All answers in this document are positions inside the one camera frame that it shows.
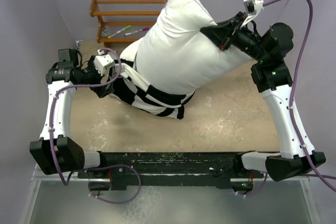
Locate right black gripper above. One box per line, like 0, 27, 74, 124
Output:
202, 11, 268, 62

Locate black white checkered pillowcase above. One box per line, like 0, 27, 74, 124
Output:
104, 37, 196, 120

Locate white pillow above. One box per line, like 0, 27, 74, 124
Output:
135, 0, 252, 94

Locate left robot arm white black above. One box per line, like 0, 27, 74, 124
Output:
29, 49, 120, 178

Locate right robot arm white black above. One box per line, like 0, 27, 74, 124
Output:
200, 12, 326, 182

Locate green cap marker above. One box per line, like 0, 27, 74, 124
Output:
107, 25, 131, 38

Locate wooden shelf rack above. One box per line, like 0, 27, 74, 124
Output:
89, 0, 167, 47

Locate pink cap marker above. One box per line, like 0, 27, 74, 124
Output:
124, 27, 150, 36

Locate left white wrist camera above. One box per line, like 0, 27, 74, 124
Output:
93, 48, 115, 77

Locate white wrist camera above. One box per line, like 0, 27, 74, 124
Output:
241, 0, 264, 28
93, 48, 115, 77

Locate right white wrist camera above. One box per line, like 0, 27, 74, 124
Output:
241, 0, 264, 28

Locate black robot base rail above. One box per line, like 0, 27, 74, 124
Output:
78, 152, 263, 190

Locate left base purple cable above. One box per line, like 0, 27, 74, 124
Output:
88, 165, 142, 204

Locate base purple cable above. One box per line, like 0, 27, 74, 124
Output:
88, 165, 142, 204
235, 171, 268, 199

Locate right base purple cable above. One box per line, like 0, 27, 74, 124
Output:
235, 171, 268, 199

